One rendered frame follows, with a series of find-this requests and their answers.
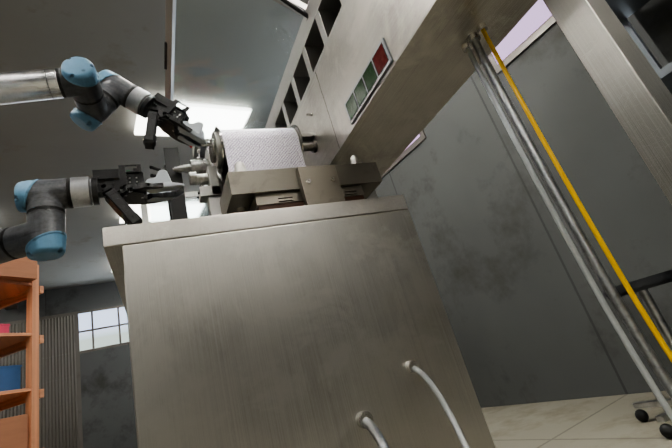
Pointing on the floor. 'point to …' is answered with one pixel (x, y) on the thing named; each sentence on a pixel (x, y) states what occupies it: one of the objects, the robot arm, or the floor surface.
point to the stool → (660, 333)
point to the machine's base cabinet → (294, 339)
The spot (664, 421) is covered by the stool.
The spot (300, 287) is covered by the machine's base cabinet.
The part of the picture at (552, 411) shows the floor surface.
